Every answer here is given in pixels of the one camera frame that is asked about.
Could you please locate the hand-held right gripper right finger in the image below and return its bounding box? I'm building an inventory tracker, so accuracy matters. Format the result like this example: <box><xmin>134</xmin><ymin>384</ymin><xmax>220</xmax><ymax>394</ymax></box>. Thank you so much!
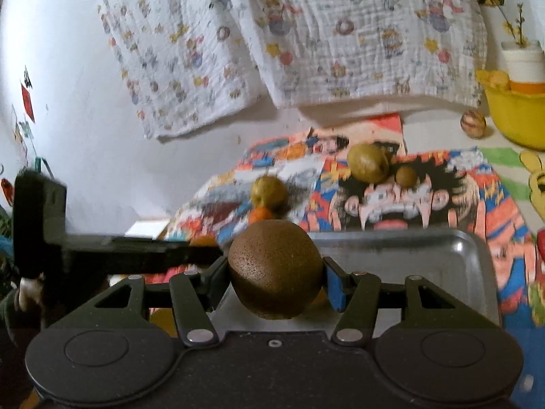
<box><xmin>321</xmin><ymin>256</ymin><xmax>465</xmax><ymax>347</ymax></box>

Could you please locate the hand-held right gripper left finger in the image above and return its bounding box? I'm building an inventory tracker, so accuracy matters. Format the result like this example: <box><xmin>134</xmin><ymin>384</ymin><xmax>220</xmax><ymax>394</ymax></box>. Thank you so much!
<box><xmin>87</xmin><ymin>258</ymin><xmax>233</xmax><ymax>348</ymax></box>

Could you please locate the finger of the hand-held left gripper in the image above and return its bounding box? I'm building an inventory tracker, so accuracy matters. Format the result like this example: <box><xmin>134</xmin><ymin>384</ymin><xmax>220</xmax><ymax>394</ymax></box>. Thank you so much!
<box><xmin>106</xmin><ymin>238</ymin><xmax>225</xmax><ymax>274</ymax></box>

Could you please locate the brown kiwi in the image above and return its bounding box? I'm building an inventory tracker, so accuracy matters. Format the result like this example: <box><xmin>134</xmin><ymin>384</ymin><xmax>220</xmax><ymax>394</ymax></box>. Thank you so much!
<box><xmin>228</xmin><ymin>220</ymin><xmax>324</xmax><ymax>320</ymax></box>

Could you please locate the metal tray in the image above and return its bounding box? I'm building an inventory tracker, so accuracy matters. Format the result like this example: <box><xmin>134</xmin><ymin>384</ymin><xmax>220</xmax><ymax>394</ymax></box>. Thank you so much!
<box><xmin>211</xmin><ymin>228</ymin><xmax>503</xmax><ymax>337</ymax></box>

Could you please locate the striped pepino melon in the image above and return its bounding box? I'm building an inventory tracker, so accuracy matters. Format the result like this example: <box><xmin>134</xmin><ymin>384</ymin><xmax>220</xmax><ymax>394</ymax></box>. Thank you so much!
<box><xmin>461</xmin><ymin>111</ymin><xmax>486</xmax><ymax>138</ymax></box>

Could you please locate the yellow bowl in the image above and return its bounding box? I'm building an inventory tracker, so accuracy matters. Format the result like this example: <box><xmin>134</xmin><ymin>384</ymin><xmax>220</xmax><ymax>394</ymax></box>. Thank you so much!
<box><xmin>476</xmin><ymin>69</ymin><xmax>545</xmax><ymax>151</ymax></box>

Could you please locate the yellow-green round fruit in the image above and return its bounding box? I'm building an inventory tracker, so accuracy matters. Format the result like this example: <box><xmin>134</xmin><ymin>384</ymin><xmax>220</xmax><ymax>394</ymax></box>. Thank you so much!
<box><xmin>250</xmin><ymin>176</ymin><xmax>289</xmax><ymax>210</ymax></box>

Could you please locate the large green-yellow round fruit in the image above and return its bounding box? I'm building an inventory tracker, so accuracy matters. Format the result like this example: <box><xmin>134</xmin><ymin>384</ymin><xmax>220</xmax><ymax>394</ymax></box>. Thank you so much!
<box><xmin>347</xmin><ymin>142</ymin><xmax>390</xmax><ymax>182</ymax></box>

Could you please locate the small brown round fruit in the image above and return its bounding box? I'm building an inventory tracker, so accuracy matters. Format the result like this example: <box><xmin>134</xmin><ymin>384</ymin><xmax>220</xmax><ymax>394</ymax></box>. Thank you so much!
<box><xmin>395</xmin><ymin>166</ymin><xmax>419</xmax><ymax>187</ymax></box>

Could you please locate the comic printed cloth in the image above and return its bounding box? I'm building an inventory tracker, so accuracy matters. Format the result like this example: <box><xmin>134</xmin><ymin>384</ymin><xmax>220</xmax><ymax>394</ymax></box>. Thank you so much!
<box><xmin>164</xmin><ymin>113</ymin><xmax>533</xmax><ymax>329</ymax></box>

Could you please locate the white printed muslin blanket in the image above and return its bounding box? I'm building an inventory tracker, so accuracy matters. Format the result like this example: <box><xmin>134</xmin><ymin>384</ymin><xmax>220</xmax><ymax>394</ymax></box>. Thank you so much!
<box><xmin>85</xmin><ymin>0</ymin><xmax>488</xmax><ymax>139</ymax></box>

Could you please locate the yellow apple in bowl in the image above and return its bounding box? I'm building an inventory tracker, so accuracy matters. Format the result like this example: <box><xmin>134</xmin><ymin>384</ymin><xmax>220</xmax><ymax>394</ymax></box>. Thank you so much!
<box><xmin>479</xmin><ymin>70</ymin><xmax>511</xmax><ymax>91</ymax></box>

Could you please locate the white and orange cup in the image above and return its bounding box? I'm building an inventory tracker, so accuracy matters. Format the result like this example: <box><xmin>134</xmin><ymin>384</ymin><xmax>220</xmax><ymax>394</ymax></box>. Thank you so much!
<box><xmin>500</xmin><ymin>40</ymin><xmax>545</xmax><ymax>94</ymax></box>

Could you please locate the yellow flower sprig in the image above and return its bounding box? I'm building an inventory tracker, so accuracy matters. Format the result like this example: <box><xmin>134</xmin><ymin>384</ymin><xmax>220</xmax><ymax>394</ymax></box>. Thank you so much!
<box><xmin>496</xmin><ymin>2</ymin><xmax>531</xmax><ymax>47</ymax></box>

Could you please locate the red wall sticker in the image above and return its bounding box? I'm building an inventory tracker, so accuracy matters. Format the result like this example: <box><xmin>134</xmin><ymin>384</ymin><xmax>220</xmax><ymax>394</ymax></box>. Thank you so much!
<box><xmin>19</xmin><ymin>66</ymin><xmax>37</xmax><ymax>123</ymax></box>

